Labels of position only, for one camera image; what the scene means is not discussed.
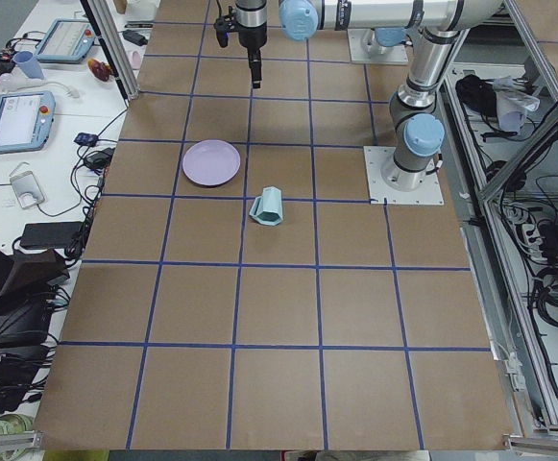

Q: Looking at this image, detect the pink cup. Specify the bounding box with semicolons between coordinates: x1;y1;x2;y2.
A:
127;50;142;70

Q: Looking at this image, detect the small blue device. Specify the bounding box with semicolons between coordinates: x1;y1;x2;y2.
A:
74;133;99;147

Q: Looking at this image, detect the black cloth bundle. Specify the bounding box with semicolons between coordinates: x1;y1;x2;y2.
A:
455;74;497;117

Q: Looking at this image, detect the red brown bowl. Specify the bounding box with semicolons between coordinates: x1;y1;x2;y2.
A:
87;59;112;82

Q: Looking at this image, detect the blue teach pendant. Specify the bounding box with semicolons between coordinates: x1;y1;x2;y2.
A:
36;19;96;63
0;91;56;155

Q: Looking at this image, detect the green plates stack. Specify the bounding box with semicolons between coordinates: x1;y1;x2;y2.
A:
0;414;34;436

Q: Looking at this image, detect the aluminium side frame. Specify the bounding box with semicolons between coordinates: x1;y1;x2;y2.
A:
442;1;558;435

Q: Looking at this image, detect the black flat device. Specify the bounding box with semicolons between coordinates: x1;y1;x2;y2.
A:
19;221;83;250

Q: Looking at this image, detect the white power strip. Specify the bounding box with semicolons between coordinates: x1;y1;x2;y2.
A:
518;223;546;262

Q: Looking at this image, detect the lower blue teach pendant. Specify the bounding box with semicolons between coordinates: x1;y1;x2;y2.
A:
0;91;56;155

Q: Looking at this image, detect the black power adapter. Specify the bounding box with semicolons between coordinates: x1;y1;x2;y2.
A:
83;148;115;170

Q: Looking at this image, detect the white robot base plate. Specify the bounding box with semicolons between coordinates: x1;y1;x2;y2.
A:
363;146;444;206

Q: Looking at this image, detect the light blue plastic cup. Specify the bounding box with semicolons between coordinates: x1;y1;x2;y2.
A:
12;50;44;80

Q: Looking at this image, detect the aluminium frame post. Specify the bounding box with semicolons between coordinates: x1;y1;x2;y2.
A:
80;0;139;102

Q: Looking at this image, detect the upper blue teach pendant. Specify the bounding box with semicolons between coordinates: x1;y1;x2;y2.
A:
36;19;96;63

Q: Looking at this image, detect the crumpled clear plastic bag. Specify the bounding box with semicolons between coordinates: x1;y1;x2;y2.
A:
492;77;540;133

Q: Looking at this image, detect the lilac round plate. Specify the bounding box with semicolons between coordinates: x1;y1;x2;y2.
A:
182;139;240;186

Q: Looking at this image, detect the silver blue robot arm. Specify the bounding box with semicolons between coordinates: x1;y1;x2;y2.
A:
279;1;501;192

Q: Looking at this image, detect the teal hexagonal cup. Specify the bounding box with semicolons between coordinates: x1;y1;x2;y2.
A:
249;186;283;226

